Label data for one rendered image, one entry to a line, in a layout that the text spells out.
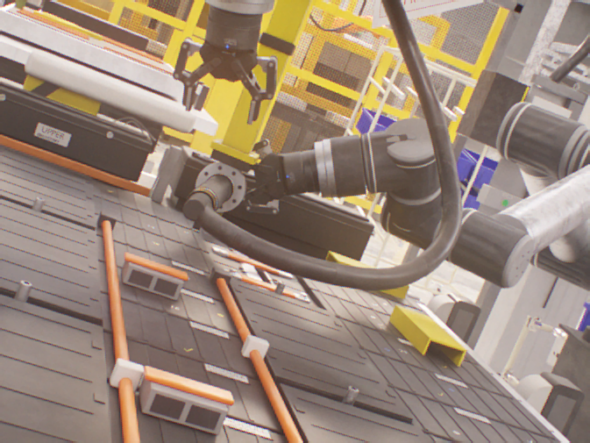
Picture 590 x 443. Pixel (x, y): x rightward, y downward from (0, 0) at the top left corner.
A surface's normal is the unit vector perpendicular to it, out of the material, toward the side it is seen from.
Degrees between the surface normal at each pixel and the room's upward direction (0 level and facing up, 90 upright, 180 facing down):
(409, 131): 50
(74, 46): 90
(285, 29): 90
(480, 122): 90
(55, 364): 0
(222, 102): 90
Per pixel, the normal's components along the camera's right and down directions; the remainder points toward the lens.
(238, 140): -0.06, 0.13
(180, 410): 0.19, 0.22
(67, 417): 0.37, -0.92
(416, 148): -0.12, -0.57
